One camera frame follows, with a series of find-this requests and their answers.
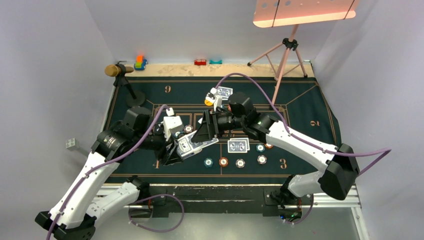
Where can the dark green poker mat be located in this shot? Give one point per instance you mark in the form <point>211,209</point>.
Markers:
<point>299,100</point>

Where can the teal toy block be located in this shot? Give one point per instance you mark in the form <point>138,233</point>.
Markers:
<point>215,61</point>

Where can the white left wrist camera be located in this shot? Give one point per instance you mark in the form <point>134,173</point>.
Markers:
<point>171,124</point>

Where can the blue green chip stack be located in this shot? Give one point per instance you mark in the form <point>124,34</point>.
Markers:
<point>208,162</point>

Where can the red toy block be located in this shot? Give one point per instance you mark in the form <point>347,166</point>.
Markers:
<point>200,62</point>

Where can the brown white chips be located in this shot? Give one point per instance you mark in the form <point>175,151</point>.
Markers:
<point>188,129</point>

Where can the playing card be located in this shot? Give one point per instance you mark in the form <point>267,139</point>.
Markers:
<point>204,143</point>

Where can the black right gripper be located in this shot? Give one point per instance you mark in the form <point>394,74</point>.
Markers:
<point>209,128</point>

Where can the orange chip stack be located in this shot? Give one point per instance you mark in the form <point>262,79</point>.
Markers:
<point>223,162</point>

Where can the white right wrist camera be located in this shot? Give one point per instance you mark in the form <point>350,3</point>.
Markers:
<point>212,97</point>

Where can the yellow dealer button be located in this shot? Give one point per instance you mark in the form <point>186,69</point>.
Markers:
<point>208,103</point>

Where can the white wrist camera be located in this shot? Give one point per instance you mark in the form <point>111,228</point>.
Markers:
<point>171,124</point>
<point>212,97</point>

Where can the pink music stand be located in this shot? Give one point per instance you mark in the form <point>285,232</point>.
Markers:
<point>280,13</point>

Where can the grey lego brick handle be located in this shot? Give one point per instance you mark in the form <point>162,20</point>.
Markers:
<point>74,145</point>

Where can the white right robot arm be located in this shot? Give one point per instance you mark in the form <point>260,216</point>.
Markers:
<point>336,168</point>

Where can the gold microphone on stand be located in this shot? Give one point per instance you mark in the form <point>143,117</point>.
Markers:
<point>135,98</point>

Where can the blue playing card deck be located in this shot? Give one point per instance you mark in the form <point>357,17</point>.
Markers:
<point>186,148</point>

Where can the dealt card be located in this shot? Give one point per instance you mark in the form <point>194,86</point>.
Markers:
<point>230,92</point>
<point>237,146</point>

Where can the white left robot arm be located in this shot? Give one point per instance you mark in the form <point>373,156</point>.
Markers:
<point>76,216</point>

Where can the orange blue toy car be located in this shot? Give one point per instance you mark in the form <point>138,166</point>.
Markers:
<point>140,63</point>

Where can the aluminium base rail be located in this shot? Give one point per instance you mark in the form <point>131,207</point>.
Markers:
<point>248,193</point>

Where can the brown white chip stack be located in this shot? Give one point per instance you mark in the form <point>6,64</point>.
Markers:
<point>240,163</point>

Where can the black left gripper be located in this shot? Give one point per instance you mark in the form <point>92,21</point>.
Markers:
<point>168,156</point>

